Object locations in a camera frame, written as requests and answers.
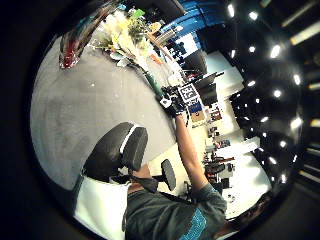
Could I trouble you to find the white and yellow flower bunch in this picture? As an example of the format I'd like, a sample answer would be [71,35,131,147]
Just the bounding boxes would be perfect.
[91,9,165,99]

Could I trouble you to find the white marker cube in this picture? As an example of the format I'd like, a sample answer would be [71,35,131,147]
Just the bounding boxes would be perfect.
[178,83,201,104]

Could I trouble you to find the brown cardboard box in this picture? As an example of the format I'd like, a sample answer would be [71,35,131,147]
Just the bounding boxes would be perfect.
[191,108,208,125]

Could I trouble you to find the black office chair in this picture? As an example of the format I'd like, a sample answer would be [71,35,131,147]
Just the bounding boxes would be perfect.
[183,49,210,76]

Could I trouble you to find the black padded chair armrest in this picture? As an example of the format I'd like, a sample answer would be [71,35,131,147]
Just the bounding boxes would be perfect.
[151,158,178,193]

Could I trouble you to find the white office desk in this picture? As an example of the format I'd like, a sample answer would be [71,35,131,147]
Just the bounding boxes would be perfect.
[213,136,262,159]

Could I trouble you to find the red flowers in clear wrap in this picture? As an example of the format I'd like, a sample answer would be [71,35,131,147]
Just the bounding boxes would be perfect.
[58,0,118,71]

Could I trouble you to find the the person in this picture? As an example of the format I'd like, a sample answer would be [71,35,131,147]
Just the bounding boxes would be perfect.
[81,121,234,240]

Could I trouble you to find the ceiling spot lamps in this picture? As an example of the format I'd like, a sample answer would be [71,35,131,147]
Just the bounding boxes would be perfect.
[226,2,303,184]

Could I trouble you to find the white chair back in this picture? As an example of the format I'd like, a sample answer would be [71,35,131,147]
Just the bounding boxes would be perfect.
[73,174,132,240]

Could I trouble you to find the white head strap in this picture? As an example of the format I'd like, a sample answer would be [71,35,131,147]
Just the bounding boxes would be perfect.
[119,123,138,155]

